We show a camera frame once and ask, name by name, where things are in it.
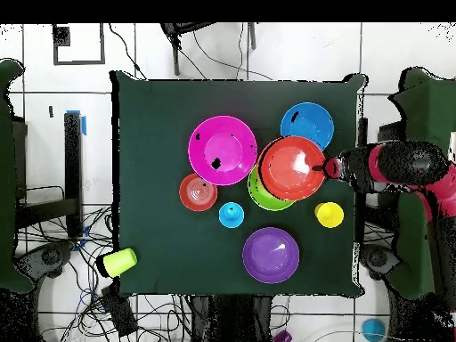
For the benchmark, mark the light green cup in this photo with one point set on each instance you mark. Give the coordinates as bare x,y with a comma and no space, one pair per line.
119,263

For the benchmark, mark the small purple object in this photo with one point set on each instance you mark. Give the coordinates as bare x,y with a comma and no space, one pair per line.
283,336

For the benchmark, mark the large pink bowl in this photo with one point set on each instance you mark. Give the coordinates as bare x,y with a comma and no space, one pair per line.
224,146

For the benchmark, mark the yellow cup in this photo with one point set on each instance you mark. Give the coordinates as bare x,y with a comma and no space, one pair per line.
329,214

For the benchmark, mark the light blue cup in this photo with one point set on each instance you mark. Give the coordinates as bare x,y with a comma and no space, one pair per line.
233,218

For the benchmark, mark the black camera tripod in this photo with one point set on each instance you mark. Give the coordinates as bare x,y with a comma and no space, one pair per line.
176,57

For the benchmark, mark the light blue round object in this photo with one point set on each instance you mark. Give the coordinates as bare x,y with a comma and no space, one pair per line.
374,329

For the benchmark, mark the black metal frame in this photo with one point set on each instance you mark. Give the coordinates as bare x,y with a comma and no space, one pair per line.
73,171

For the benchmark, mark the blue tape strip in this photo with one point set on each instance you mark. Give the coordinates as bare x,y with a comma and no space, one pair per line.
84,125

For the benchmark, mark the dark green table cloth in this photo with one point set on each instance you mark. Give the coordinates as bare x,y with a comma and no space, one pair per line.
213,92

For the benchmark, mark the green bowl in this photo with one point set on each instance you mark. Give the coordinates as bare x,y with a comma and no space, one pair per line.
260,197

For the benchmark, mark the large light blue bowl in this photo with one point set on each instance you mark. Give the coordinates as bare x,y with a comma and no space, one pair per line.
308,121

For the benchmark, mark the purple bowl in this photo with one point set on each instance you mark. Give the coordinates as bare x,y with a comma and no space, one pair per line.
270,255

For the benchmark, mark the black rectangular box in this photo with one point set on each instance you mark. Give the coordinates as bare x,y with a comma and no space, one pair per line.
119,311

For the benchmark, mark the small orange bowl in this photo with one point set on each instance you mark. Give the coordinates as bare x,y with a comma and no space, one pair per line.
197,192

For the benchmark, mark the large orange bowl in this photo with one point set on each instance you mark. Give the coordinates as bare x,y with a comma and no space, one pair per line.
285,174

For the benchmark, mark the green cloth side table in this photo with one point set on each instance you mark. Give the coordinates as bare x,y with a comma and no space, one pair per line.
7,178
427,103

